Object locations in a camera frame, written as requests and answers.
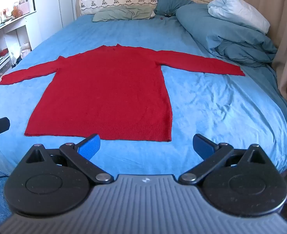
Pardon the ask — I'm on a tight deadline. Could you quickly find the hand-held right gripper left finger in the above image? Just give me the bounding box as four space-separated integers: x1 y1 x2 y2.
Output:
22 134 114 185

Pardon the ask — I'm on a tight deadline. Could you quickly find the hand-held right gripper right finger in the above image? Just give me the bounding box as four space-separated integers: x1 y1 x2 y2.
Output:
178 134 271 185

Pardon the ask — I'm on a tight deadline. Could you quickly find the red knit sweater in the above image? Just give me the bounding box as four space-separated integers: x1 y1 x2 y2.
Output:
0 43 246 142

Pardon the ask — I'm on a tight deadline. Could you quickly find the blue bed sheet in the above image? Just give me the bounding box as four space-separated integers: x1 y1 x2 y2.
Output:
0 13 287 176

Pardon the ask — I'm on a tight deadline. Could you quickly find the white shelf unit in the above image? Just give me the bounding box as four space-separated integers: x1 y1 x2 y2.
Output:
0 11 37 89

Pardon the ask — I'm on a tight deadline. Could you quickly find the teal long pillow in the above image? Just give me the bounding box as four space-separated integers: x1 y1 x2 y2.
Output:
176 4 278 67

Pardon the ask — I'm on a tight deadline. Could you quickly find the pink box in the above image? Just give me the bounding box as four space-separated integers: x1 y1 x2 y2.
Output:
19 2 31 15

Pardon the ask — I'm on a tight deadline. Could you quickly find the white wardrobe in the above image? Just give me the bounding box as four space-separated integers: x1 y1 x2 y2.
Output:
31 0 77 52

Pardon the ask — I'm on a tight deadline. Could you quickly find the green pillow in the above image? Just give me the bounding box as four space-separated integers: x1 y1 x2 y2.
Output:
93 5 155 22

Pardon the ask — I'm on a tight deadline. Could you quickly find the light blue quilt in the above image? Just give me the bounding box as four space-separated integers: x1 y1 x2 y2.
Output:
208 0 271 35

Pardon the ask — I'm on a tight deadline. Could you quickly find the beige curtain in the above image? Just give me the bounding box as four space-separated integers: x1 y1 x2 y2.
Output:
215 0 287 119

